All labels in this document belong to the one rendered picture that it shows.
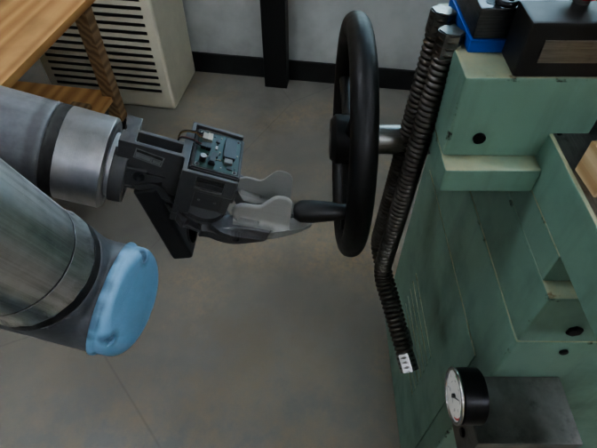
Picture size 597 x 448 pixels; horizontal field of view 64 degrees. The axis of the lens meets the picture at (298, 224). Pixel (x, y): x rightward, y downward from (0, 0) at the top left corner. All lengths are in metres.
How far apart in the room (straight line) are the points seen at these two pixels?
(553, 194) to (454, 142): 0.10
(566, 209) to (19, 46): 1.36
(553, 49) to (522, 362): 0.35
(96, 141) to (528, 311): 0.45
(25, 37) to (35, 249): 1.28
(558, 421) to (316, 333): 0.80
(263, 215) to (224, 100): 1.60
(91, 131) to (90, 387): 0.99
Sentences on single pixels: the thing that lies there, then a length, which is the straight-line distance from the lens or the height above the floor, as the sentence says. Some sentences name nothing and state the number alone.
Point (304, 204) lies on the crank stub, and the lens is 0.51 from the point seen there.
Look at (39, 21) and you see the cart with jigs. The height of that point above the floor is 0.53.
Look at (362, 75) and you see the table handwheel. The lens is 0.48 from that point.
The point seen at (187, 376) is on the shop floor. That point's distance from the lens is 1.32.
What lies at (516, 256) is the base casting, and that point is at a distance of 0.58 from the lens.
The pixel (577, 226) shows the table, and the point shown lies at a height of 0.88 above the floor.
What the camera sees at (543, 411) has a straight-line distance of 0.67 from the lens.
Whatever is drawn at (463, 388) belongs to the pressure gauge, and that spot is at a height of 0.69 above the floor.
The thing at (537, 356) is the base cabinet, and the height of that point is 0.68.
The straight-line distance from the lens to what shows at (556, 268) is 0.51.
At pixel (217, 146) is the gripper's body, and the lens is 0.48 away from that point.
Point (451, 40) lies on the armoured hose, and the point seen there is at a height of 0.97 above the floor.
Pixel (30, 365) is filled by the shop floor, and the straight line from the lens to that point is 1.48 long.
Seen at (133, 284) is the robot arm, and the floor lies 0.88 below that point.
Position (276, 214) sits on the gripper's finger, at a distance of 0.50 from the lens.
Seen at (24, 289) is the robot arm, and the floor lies 0.95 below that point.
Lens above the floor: 1.19
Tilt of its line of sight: 50 degrees down
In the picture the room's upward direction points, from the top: straight up
